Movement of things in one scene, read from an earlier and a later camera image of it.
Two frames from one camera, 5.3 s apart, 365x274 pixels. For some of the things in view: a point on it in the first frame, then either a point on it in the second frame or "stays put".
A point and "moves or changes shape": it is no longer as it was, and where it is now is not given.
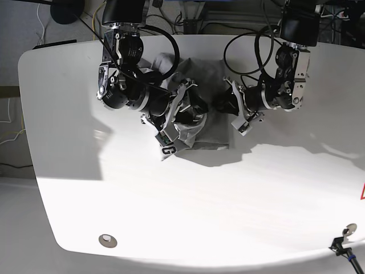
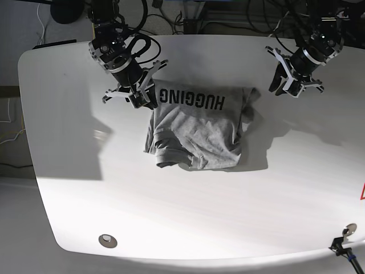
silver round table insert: x=108 y=241 stays put
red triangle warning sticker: x=363 y=196 stays put
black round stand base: x=67 y=11 stays put
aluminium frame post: x=193 y=10 stays put
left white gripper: x=168 y=135 → x=138 y=97
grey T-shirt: x=193 y=109 moves or changes shape
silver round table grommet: x=352 y=229 stays put
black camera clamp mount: x=336 y=246 stays put
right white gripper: x=229 y=104 → x=276 y=79
